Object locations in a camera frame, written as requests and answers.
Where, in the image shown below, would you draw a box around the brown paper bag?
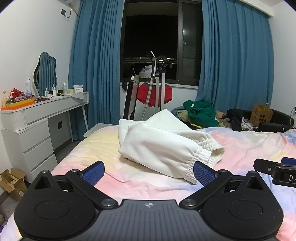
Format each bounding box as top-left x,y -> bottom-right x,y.
249,103 -> 274,127

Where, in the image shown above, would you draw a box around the green garment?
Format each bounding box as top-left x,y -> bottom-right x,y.
183,100 -> 219,128

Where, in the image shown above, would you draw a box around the dark window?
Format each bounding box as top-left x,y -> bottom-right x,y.
120,0 -> 204,87

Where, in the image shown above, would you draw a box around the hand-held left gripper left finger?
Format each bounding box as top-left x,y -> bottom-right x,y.
34,160 -> 119,210

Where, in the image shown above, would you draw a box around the white pants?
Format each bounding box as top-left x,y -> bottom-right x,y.
118,109 -> 225,185

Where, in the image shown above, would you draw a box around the wavy mirror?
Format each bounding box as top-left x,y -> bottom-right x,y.
34,51 -> 57,98

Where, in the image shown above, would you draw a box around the black bag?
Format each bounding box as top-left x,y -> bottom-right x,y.
228,108 -> 244,131

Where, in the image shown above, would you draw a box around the blue curtain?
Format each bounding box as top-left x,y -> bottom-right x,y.
195,0 -> 275,119
68,0 -> 127,142

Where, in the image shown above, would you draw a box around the white bench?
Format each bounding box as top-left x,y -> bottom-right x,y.
83,123 -> 120,140

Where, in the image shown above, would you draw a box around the white dressing table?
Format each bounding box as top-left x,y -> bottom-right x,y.
0,91 -> 90,142

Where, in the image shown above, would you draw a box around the red garment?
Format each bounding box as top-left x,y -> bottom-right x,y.
136,83 -> 173,107

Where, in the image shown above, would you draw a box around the white cloth on rack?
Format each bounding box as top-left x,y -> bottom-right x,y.
138,65 -> 153,78

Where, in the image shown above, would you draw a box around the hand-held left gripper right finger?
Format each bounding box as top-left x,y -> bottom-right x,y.
179,161 -> 264,210

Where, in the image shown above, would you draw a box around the pastel bed blanket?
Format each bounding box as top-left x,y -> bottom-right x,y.
0,124 -> 296,241

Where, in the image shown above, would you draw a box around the beige plush toy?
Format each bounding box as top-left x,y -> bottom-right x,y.
216,110 -> 230,127

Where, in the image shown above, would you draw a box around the cardboard box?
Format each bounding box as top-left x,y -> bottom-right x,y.
0,168 -> 28,201

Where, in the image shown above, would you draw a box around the white drawer unit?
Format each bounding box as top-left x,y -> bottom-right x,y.
1,115 -> 58,183

